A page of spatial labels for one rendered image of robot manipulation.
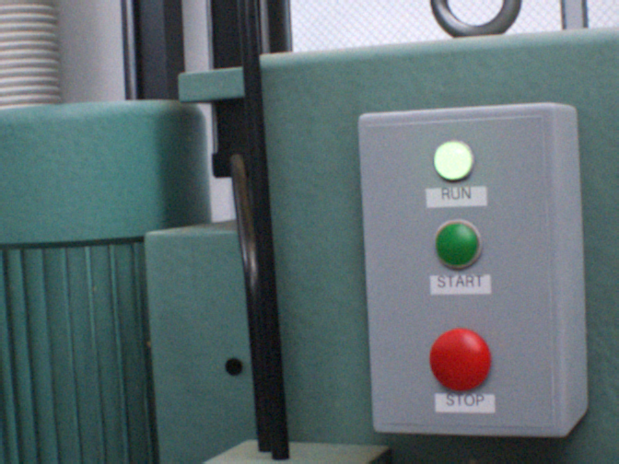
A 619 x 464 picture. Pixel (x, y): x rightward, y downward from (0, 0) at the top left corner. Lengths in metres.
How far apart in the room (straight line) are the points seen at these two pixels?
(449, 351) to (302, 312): 0.13
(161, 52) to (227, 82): 1.45
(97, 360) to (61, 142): 0.14
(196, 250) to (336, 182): 0.12
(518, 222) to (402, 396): 0.10
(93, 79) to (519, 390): 1.89
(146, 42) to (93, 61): 0.19
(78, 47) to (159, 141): 1.63
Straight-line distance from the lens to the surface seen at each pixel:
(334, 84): 0.68
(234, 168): 0.77
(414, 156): 0.60
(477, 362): 0.59
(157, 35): 2.24
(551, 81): 0.64
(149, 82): 2.24
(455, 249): 0.58
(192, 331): 0.77
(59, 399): 0.82
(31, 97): 2.30
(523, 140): 0.58
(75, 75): 2.44
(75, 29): 2.44
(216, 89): 0.79
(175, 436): 0.79
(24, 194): 0.81
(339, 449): 0.68
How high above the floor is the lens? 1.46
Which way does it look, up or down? 3 degrees down
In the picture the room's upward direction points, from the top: 3 degrees counter-clockwise
